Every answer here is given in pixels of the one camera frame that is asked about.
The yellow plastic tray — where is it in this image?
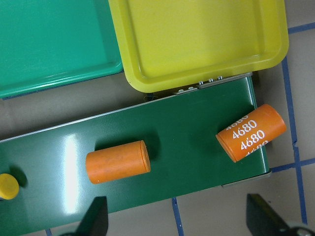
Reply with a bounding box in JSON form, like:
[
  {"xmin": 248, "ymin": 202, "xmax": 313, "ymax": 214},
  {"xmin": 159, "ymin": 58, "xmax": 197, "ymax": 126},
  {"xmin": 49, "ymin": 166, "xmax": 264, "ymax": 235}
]
[{"xmin": 109, "ymin": 0, "xmax": 289, "ymax": 93}]

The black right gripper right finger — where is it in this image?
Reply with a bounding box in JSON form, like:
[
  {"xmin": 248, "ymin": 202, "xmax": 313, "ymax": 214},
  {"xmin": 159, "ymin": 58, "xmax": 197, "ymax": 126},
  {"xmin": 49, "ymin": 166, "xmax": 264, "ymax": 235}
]
[{"xmin": 246, "ymin": 194, "xmax": 315, "ymax": 236}]

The yellow mushroom push button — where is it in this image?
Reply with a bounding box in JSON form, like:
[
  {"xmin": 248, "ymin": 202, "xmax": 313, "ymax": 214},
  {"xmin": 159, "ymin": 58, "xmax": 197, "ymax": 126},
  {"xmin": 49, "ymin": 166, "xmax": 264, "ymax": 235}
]
[{"xmin": 0, "ymin": 173, "xmax": 19, "ymax": 200}]

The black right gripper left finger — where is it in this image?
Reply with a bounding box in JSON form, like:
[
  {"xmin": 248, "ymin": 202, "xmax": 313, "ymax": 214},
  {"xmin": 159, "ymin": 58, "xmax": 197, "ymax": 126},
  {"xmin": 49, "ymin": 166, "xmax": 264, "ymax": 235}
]
[{"xmin": 62, "ymin": 196, "xmax": 109, "ymax": 236}]

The green plastic tray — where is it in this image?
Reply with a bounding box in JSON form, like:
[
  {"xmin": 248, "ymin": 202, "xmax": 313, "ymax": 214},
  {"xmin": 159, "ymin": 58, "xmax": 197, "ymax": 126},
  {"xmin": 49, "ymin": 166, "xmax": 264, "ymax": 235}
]
[{"xmin": 0, "ymin": 0, "xmax": 123, "ymax": 98}]

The orange cylinder with 4680 print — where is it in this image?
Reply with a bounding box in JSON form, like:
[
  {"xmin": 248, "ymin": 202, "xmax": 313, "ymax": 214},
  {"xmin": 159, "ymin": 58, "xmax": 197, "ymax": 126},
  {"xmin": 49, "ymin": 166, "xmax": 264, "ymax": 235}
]
[{"xmin": 216, "ymin": 104, "xmax": 287, "ymax": 163}]

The green conveyor belt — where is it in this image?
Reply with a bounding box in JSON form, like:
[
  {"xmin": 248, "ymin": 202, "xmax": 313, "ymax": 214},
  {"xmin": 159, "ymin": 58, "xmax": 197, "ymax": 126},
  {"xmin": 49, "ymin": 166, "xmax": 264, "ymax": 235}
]
[{"xmin": 0, "ymin": 76, "xmax": 269, "ymax": 236}]

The plain orange cylinder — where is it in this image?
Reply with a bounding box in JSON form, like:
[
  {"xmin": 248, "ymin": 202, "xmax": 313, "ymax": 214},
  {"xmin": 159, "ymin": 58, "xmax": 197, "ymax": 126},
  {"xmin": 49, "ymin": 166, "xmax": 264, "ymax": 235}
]
[{"xmin": 86, "ymin": 140, "xmax": 151, "ymax": 184}]

